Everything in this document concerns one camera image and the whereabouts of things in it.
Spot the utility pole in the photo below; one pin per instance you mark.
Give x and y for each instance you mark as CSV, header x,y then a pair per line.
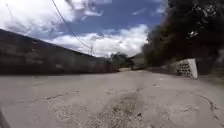
x,y
91,50

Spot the distant trees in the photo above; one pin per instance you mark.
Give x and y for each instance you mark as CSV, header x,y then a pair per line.
x,y
118,58

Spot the long dark wall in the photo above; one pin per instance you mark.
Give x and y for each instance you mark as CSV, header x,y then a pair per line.
x,y
33,55

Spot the large dark trees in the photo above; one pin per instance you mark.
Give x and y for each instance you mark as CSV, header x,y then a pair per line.
x,y
186,30

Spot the grey concrete path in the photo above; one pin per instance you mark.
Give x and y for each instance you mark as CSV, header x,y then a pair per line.
x,y
100,96

